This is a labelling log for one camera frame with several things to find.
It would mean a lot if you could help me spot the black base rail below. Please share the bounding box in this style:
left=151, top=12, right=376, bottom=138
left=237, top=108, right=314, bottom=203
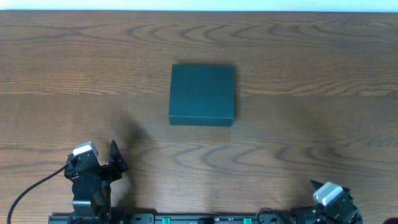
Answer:
left=47, top=212, right=299, bottom=224

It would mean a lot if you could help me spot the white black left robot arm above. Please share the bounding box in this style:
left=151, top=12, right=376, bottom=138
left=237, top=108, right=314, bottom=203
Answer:
left=64, top=141, right=129, bottom=223

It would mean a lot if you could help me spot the dark green gift box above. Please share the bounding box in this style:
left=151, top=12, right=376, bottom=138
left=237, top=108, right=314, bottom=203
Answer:
left=169, top=64, right=235, bottom=127

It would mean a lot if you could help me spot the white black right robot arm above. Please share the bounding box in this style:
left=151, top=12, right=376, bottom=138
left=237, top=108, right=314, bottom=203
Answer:
left=290, top=180, right=363, bottom=224

